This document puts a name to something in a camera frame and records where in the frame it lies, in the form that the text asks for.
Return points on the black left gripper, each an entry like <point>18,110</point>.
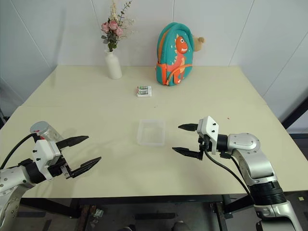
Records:
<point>55,168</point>

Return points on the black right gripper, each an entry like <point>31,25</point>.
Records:
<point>204,143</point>

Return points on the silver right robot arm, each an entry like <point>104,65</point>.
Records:
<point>255,158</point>

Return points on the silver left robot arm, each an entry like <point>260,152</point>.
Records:
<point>9,179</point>

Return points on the clear plastic container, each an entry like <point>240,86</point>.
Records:
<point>151,132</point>

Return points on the white battery pack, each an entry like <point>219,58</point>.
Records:
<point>144,91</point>

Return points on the teal dinosaur backpack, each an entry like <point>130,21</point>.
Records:
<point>174,55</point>

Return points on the dark rounded shape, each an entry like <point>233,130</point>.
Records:
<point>179,226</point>
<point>128,228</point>

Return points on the white ceramic vase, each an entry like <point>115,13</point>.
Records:
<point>113,66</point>

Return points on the tan plush toy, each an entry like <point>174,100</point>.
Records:
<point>197,43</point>

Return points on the black metal stand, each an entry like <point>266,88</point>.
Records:
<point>297,113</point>

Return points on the pink flower bouquet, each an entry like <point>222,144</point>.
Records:
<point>115,30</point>

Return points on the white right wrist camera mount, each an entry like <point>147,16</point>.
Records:
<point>209,128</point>

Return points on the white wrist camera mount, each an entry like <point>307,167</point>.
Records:
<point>42,151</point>
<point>209,128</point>

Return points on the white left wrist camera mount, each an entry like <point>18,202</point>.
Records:
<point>42,151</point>

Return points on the black table frame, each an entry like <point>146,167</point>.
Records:
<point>149,200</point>

